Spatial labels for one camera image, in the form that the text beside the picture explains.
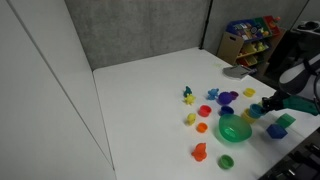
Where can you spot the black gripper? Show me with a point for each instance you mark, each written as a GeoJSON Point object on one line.
{"type": "Point", "coordinates": [275, 102]}

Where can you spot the small light blue bowl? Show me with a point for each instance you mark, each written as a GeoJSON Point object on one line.
{"type": "Point", "coordinates": [256, 111]}

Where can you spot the yellow bowl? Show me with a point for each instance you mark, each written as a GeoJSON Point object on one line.
{"type": "Point", "coordinates": [245, 115]}

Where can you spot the large green bowl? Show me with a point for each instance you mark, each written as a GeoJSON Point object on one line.
{"type": "Point", "coordinates": [234, 128]}

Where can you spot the purple bowl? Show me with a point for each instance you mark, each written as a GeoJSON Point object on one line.
{"type": "Point", "coordinates": [224, 98]}

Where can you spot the green cube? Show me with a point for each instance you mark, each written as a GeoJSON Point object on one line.
{"type": "Point", "coordinates": [285, 120]}

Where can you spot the small yellow cup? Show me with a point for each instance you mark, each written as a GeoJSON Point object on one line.
{"type": "Point", "coordinates": [249, 92]}

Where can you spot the blue cube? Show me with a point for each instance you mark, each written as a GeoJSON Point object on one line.
{"type": "Point", "coordinates": [276, 131]}

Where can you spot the small magenta cup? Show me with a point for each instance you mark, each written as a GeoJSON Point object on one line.
{"type": "Point", "coordinates": [234, 95]}

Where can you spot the grey metal plate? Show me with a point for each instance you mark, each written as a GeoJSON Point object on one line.
{"type": "Point", "coordinates": [237, 72]}

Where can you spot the dark blue cup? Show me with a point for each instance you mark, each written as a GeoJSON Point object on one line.
{"type": "Point", "coordinates": [226, 110]}

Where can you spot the light blue animal toy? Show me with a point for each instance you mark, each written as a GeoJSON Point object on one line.
{"type": "Point", "coordinates": [213, 94]}

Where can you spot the toy storage shelf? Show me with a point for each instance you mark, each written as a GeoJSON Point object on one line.
{"type": "Point", "coordinates": [251, 42]}

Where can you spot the black pegboard base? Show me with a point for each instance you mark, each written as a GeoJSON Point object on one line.
{"type": "Point", "coordinates": [302, 163]}

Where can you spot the red cup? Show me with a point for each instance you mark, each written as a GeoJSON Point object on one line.
{"type": "Point", "coordinates": [204, 111]}

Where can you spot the small green cup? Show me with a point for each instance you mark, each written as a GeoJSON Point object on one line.
{"type": "Point", "coordinates": [226, 162]}

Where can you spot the orange cup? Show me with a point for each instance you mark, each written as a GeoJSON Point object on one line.
{"type": "Point", "coordinates": [202, 127]}

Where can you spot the yellow animal toy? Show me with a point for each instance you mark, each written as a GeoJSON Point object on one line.
{"type": "Point", "coordinates": [190, 119]}

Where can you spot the yellow star toy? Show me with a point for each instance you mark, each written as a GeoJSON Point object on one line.
{"type": "Point", "coordinates": [189, 99]}

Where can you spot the teal animal toy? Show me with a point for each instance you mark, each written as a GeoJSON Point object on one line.
{"type": "Point", "coordinates": [187, 91]}

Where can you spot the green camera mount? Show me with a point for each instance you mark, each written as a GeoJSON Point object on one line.
{"type": "Point", "coordinates": [300, 104]}

